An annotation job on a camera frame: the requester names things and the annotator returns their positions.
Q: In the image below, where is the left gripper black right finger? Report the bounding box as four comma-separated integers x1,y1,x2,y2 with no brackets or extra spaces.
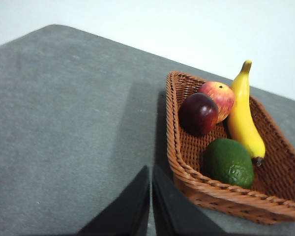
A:
152,164,227,236

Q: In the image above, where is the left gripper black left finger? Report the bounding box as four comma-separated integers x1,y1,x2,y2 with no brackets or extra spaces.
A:
77,165,150,236

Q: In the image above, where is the green avocado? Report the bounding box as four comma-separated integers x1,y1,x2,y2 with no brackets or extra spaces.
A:
203,138,255,190

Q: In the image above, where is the dark red round fruit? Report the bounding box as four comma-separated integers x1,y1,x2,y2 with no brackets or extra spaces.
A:
178,92,219,136

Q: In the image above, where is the brown woven wicker basket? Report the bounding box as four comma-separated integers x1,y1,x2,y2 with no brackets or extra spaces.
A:
166,71,295,226

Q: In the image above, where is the yellow banana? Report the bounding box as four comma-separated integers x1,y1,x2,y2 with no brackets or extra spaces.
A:
227,59,266,167

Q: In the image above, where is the red yellow apple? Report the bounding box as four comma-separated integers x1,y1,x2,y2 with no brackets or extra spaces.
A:
198,82,236,123

